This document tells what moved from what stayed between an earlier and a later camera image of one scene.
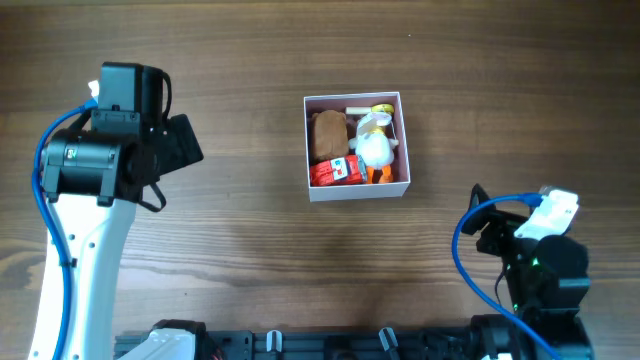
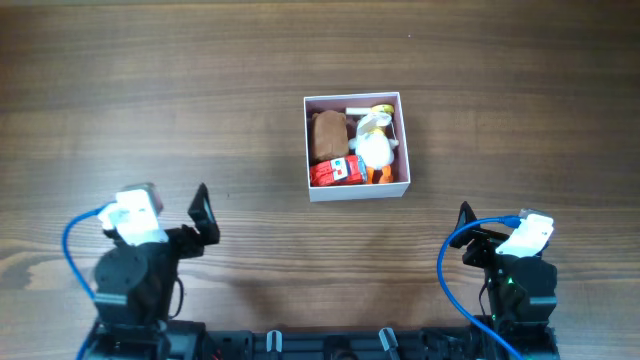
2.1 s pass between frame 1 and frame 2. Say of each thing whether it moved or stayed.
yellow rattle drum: moved
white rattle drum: stayed
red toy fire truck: stayed
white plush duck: stayed
